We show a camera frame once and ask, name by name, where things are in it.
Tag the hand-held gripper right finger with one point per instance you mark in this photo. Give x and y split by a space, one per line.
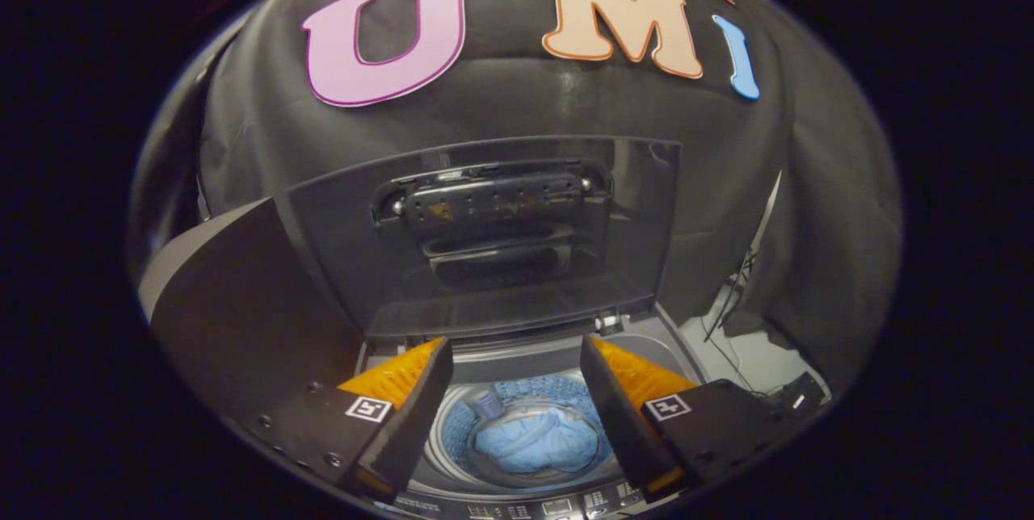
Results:
618 423

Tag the white cabinet with dark frame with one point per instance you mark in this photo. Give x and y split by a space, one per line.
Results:
242 302

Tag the black backdrop cloth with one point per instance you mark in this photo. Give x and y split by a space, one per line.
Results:
517 112

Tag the black box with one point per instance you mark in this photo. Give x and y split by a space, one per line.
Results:
800 392

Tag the black light stand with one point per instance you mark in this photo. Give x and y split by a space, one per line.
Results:
743 270

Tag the light blue cloth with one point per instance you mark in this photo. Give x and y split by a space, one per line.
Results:
537 443

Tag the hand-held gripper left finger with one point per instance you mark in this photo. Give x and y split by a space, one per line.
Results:
408 423

